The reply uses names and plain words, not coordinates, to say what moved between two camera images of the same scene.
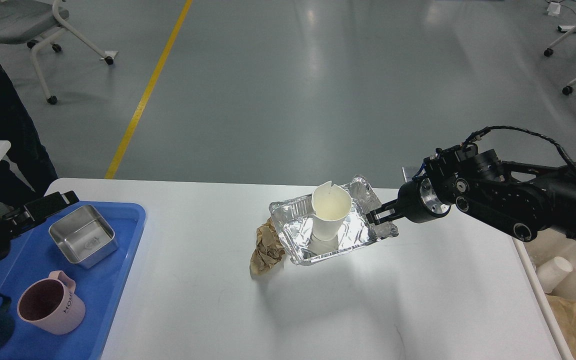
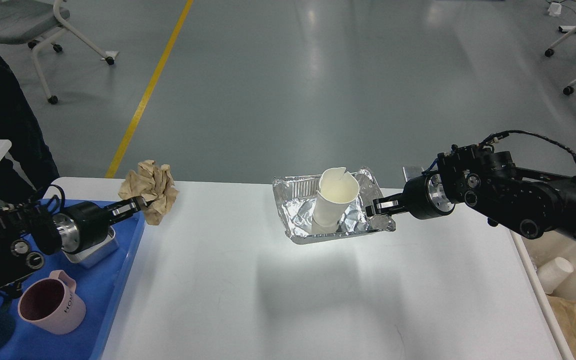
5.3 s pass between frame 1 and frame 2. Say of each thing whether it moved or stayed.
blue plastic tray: stayed
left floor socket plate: stayed
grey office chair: stayed
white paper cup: moved
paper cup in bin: stayed
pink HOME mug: stayed
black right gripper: stayed
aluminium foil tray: moved
